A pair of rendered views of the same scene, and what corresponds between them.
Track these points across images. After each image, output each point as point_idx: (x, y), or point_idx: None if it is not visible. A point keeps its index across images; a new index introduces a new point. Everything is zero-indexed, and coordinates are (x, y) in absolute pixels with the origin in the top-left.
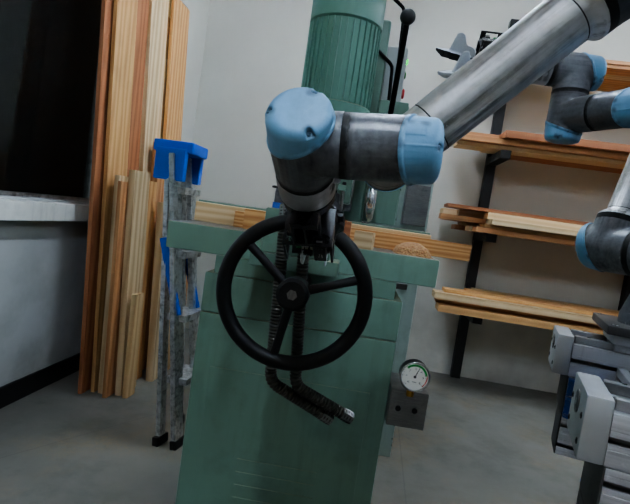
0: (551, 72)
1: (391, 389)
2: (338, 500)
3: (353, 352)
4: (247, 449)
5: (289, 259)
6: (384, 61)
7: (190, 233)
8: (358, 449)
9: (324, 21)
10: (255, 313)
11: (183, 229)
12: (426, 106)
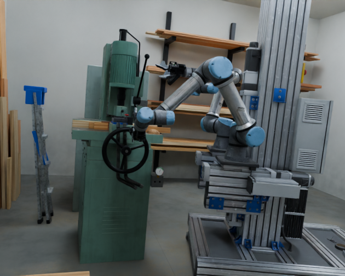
0: (190, 75)
1: (152, 176)
2: (137, 214)
3: None
4: (106, 203)
5: (120, 139)
6: None
7: (80, 133)
8: (143, 197)
9: (119, 56)
10: None
11: (78, 132)
12: (166, 103)
